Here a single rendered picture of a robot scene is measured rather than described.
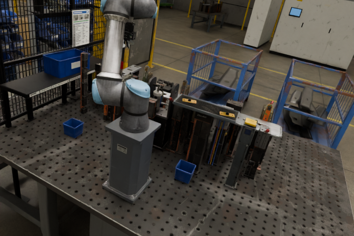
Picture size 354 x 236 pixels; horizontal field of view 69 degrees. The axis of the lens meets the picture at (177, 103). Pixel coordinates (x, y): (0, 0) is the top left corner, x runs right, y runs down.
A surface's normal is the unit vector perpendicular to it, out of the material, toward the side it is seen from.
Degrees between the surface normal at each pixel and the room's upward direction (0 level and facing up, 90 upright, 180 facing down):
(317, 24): 90
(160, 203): 0
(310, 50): 90
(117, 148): 90
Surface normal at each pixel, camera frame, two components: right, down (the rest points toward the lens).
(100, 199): 0.16, -0.89
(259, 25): -0.48, 0.31
